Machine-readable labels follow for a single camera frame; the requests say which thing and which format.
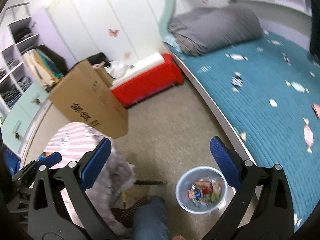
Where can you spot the person's jeans leg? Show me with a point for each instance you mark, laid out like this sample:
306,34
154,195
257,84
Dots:
151,220

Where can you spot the plaid pillow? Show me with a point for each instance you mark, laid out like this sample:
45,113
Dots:
186,45

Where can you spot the round table with pink tablecloth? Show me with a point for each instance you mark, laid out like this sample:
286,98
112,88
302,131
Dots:
110,192

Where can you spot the white wardrobe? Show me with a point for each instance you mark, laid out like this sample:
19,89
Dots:
87,12

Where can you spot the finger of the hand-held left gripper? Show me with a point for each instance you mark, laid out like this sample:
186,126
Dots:
51,160

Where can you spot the pink flower sticker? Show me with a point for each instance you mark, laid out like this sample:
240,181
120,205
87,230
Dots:
127,55

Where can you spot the wide mint drawer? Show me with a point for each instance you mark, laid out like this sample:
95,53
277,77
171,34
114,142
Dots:
15,125

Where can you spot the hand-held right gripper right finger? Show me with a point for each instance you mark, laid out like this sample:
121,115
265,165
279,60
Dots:
226,163

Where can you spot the white board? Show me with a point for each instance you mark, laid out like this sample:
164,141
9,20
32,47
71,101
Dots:
147,65

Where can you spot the pine cone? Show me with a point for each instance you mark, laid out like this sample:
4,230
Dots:
37,101
17,135

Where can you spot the folded dark jeans stack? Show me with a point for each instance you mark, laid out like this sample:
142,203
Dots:
10,95

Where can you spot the white crumpled cloth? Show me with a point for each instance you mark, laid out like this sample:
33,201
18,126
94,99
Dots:
119,69

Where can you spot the cardboard box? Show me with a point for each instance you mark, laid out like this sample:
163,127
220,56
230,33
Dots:
85,97

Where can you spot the pile of paper wrappers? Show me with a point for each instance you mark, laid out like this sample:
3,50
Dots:
203,192

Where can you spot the black hanging garment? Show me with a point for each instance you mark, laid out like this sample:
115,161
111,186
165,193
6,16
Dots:
56,56

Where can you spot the black cloth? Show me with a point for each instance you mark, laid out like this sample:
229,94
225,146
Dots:
96,58

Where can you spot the folded blue jeans stack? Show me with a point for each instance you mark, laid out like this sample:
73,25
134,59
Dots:
24,83

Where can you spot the translucent plastic bin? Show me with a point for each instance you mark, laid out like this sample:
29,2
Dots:
183,197

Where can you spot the black folded clothes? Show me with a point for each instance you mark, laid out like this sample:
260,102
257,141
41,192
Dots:
22,33

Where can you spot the narrow mint drawer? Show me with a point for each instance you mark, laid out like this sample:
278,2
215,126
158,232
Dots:
27,95

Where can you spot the red storage bench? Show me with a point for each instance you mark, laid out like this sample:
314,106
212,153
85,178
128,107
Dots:
150,85

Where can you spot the dark table leg bar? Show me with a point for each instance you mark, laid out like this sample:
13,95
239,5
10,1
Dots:
150,182

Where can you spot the pink butterfly sticker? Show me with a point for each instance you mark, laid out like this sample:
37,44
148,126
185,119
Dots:
113,32

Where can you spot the white cube shelf with clothes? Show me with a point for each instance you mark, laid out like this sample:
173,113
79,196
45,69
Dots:
15,55

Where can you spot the blue plastic packet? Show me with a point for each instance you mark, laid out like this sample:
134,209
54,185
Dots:
12,162

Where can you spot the beige hanging jacket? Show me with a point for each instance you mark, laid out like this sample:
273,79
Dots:
35,67

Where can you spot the brown wicker stool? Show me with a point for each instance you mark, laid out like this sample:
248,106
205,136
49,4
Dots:
130,210

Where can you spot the grey blanket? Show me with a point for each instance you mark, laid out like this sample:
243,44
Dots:
220,27

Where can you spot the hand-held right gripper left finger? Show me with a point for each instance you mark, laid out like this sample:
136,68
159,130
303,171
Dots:
96,163

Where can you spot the green hanging garment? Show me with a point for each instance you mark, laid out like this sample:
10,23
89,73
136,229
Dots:
51,65

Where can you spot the grey metal handrail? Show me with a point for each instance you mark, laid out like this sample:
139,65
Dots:
17,6

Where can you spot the white low cabinet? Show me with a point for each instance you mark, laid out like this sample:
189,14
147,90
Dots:
42,130

